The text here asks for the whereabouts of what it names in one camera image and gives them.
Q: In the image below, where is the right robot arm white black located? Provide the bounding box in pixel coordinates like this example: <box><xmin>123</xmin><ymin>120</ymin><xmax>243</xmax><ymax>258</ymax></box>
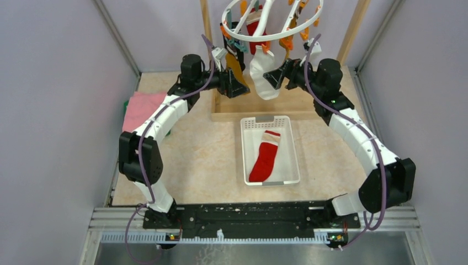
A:
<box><xmin>263</xmin><ymin>59</ymin><xmax>416</xmax><ymax>227</ymax></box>

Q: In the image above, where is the white round clip hanger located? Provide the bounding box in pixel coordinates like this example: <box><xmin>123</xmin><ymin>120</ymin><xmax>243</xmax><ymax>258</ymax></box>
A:
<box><xmin>221</xmin><ymin>1</ymin><xmax>324</xmax><ymax>43</ymax></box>

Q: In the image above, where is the wooden hanger stand frame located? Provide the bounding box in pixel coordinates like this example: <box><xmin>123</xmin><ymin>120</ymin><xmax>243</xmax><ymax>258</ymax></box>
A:
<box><xmin>210</xmin><ymin>1</ymin><xmax>371</xmax><ymax>122</ymax></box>

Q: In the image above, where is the mustard yellow sock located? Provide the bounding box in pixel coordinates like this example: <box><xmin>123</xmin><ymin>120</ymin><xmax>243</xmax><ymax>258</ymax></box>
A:
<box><xmin>225</xmin><ymin>52</ymin><xmax>248</xmax><ymax>87</ymax></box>
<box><xmin>279</xmin><ymin>0</ymin><xmax>308</xmax><ymax>61</ymax></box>

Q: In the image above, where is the pink folded towel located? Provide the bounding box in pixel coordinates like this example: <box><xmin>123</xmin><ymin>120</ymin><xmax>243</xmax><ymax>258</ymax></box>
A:
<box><xmin>122</xmin><ymin>92</ymin><xmax>166</xmax><ymax>132</ymax></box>

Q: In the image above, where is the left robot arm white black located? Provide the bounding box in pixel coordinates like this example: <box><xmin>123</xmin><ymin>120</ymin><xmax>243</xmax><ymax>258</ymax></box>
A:
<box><xmin>118</xmin><ymin>54</ymin><xmax>250</xmax><ymax>228</ymax></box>

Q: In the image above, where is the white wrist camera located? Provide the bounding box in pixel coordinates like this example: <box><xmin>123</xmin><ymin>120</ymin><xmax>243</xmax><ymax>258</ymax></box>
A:
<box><xmin>301</xmin><ymin>35</ymin><xmax>322</xmax><ymax>66</ymax></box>
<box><xmin>211</xmin><ymin>47</ymin><xmax>228</xmax><ymax>71</ymax></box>

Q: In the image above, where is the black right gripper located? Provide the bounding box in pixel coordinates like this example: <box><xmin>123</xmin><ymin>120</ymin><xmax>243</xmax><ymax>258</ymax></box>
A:
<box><xmin>263</xmin><ymin>56</ymin><xmax>323</xmax><ymax>98</ymax></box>

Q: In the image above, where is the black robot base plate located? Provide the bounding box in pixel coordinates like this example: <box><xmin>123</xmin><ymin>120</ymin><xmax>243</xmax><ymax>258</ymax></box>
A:
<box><xmin>142</xmin><ymin>201</ymin><xmax>361</xmax><ymax>240</ymax></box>

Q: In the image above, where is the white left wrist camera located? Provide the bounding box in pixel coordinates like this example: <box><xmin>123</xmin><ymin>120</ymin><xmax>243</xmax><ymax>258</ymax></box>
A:
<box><xmin>211</xmin><ymin>47</ymin><xmax>228</xmax><ymax>71</ymax></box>

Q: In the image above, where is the white plastic basket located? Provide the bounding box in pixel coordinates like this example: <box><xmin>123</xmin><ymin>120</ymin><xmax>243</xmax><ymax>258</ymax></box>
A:
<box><xmin>240</xmin><ymin>115</ymin><xmax>301</xmax><ymax>186</ymax></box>

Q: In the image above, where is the red sock white cuff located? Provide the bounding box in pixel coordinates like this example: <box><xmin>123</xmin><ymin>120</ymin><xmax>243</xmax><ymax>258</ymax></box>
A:
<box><xmin>248</xmin><ymin>130</ymin><xmax>281</xmax><ymax>182</ymax></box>

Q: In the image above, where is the aluminium rail frame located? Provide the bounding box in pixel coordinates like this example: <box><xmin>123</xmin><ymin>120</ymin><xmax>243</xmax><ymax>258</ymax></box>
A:
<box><xmin>80</xmin><ymin>201</ymin><xmax>434</xmax><ymax>264</ymax></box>

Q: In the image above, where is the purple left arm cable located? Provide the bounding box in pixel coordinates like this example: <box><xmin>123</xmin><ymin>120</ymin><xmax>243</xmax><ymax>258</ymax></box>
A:
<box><xmin>124</xmin><ymin>34</ymin><xmax>216</xmax><ymax>265</ymax></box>

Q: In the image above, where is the green folded towel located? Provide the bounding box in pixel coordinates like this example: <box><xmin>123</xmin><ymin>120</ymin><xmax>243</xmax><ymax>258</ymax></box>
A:
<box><xmin>124</xmin><ymin>100</ymin><xmax>129</xmax><ymax>113</ymax></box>

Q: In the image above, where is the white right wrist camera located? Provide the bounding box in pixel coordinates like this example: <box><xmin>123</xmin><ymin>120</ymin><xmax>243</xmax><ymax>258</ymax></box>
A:
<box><xmin>301</xmin><ymin>35</ymin><xmax>322</xmax><ymax>66</ymax></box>

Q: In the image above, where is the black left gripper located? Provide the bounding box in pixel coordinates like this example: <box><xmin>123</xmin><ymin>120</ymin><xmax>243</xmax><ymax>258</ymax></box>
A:
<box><xmin>195</xmin><ymin>60</ymin><xmax>249</xmax><ymax>98</ymax></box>

